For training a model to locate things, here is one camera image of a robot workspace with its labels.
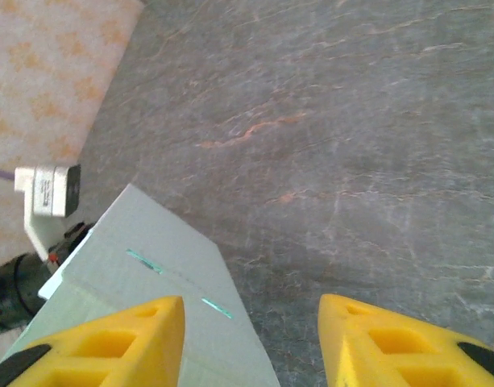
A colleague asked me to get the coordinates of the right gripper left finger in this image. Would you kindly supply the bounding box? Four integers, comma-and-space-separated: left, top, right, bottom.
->
0, 296, 186, 387

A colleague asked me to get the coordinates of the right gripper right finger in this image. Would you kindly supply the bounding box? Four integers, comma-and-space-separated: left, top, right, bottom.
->
318, 293, 494, 387

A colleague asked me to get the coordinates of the light green paper box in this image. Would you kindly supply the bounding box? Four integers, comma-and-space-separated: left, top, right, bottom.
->
0, 183, 280, 387

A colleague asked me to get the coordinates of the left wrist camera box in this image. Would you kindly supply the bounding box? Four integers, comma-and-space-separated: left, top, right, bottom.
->
15, 163, 82, 263

